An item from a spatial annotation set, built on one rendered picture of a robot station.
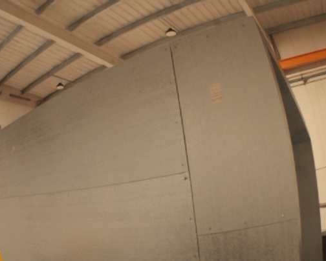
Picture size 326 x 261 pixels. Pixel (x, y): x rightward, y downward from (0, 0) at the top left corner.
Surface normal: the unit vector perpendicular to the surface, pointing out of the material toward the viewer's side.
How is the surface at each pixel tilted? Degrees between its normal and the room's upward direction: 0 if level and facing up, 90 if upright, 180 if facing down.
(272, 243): 90
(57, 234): 90
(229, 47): 90
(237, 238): 90
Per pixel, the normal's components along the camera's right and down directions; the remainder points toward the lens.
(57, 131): -0.52, -0.14
